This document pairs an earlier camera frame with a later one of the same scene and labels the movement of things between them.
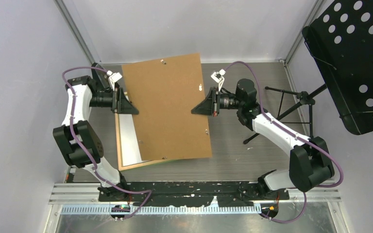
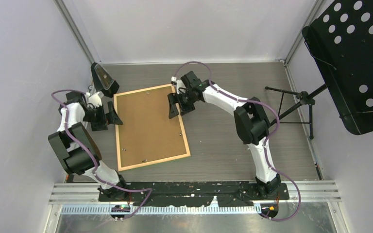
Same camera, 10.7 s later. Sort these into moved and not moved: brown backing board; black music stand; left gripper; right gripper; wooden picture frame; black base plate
Moved: brown backing board; wooden picture frame; right gripper; left gripper
Not moved: black base plate; black music stand
